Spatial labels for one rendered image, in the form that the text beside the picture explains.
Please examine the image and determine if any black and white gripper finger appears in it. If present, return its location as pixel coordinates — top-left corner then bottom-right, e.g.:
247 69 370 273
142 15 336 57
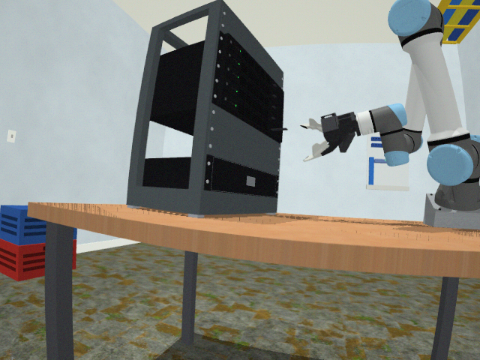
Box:
303 140 340 162
301 118 323 132

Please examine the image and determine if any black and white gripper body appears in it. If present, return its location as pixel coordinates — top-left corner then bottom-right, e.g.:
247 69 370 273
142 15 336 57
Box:
321 112 361 144

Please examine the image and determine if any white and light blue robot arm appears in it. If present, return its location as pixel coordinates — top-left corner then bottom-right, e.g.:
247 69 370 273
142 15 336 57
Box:
355 0 480 211

